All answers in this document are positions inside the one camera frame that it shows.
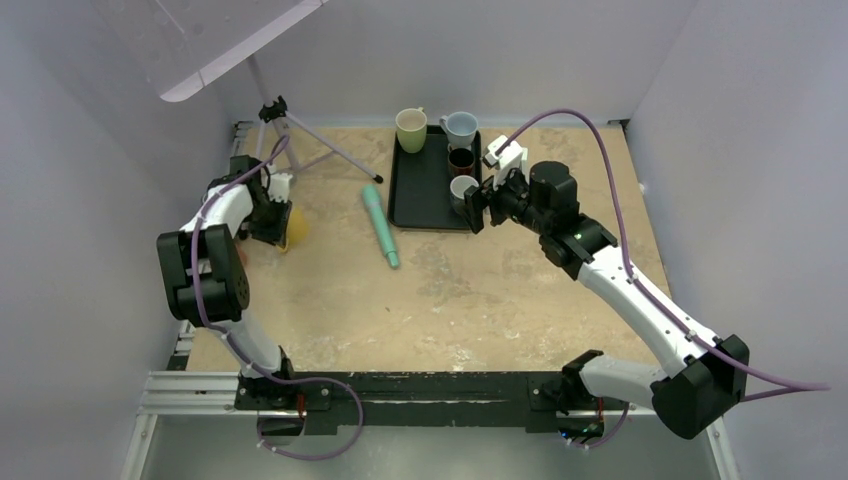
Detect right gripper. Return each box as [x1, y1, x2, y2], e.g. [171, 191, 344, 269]
[455, 162, 550, 235]

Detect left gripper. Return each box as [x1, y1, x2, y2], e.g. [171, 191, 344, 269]
[245, 194, 291, 248]

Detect yellow mug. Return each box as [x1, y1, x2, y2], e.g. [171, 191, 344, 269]
[277, 206, 310, 253]

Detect blue patterned mug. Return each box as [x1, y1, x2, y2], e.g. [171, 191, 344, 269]
[449, 175, 479, 216]

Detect brown mug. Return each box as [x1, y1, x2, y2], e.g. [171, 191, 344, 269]
[448, 148, 476, 177]

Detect white mug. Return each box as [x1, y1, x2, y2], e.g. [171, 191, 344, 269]
[439, 111, 479, 148]

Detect green cup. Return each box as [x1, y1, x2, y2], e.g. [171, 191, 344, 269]
[395, 107, 428, 154]

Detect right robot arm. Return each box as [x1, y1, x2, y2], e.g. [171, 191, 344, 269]
[449, 161, 750, 440]

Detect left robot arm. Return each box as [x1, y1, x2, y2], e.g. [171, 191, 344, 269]
[156, 155, 298, 409]

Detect black tray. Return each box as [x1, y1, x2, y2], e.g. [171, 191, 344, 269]
[387, 125, 470, 233]

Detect teal cylinder toy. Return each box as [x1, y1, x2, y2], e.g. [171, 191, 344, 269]
[361, 185, 400, 269]

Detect tripod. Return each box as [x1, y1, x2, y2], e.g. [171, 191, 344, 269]
[248, 56, 384, 185]

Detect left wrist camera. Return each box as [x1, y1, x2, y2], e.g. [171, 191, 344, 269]
[266, 172, 294, 203]

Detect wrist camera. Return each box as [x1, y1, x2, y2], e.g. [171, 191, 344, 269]
[482, 135, 529, 190]
[266, 172, 294, 203]

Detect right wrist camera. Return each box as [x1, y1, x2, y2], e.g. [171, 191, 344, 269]
[482, 135, 529, 190]

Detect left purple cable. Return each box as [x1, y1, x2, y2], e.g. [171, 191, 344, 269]
[190, 134, 293, 386]

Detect purple cable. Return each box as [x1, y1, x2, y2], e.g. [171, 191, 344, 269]
[190, 134, 293, 386]
[493, 109, 831, 403]

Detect aluminium rail frame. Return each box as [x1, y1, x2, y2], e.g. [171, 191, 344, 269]
[119, 331, 740, 480]

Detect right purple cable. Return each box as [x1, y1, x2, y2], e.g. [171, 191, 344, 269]
[493, 109, 831, 403]

